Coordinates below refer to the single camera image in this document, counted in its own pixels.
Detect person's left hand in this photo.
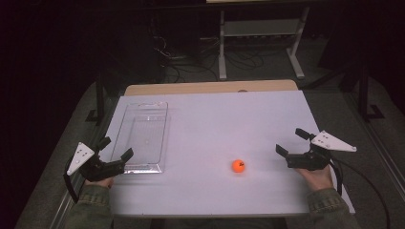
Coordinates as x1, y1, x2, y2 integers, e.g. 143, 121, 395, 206
84, 176, 116, 189

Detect person's right hand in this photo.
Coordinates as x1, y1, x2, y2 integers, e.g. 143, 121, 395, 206
294, 165, 334, 193

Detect orange ball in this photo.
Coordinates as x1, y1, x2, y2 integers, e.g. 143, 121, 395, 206
231, 158, 246, 174

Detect left hand-held gripper black cable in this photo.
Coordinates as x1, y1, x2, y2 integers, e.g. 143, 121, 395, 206
62, 156, 80, 204

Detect black metal stand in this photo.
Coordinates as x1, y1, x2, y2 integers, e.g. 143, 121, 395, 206
357, 63, 386, 123
85, 71, 108, 127

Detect tangle of floor cables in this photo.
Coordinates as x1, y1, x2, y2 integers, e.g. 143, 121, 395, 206
152, 18, 266, 84

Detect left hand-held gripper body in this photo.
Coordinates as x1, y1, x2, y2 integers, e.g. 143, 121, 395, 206
66, 141, 127, 183

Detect clear plastic tray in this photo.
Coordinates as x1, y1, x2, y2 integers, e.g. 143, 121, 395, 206
109, 100, 172, 176

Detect white metal stand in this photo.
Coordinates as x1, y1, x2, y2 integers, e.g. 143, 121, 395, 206
218, 6, 310, 81

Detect right hand-held gripper black cable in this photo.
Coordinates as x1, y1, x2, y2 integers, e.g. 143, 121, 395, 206
329, 156, 392, 229

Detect metal floor rail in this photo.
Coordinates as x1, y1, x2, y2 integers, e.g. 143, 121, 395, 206
49, 127, 109, 229
345, 92, 405, 195

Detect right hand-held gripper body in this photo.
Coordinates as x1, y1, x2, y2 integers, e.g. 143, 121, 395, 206
285, 130, 358, 172

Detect hand-held gripper black cable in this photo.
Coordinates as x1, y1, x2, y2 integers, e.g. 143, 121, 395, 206
329, 156, 392, 229
62, 156, 80, 204

